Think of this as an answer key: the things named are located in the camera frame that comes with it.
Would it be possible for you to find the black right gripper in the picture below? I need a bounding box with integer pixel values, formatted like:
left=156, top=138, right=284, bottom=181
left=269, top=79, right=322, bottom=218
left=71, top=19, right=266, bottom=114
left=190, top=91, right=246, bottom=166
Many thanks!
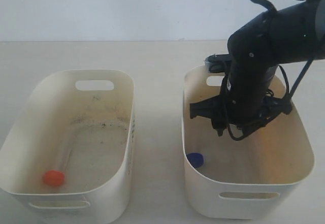
left=189, top=89, right=293, bottom=138

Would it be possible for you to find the blue-capped clear tube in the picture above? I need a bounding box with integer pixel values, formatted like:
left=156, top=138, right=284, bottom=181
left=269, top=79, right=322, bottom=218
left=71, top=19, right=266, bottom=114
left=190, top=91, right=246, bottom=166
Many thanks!
left=186, top=147, right=204, bottom=169

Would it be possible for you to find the orange-capped clear tube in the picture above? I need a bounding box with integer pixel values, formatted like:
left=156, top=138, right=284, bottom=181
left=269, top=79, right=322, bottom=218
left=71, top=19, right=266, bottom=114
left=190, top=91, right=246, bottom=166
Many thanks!
left=42, top=144, right=73, bottom=187

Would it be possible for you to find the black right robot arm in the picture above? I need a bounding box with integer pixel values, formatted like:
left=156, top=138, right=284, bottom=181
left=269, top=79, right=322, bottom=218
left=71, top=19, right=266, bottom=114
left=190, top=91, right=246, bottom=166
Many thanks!
left=189, top=0, right=324, bottom=138

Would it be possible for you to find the white plastic bin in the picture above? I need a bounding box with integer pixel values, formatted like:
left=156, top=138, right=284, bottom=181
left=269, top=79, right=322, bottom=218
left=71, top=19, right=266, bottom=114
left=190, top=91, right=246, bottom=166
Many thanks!
left=1, top=70, right=135, bottom=223
left=182, top=66, right=314, bottom=219

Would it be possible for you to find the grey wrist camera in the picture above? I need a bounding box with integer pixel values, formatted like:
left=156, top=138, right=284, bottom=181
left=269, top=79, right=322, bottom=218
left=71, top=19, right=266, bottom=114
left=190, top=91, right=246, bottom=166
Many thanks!
left=204, top=54, right=232, bottom=74

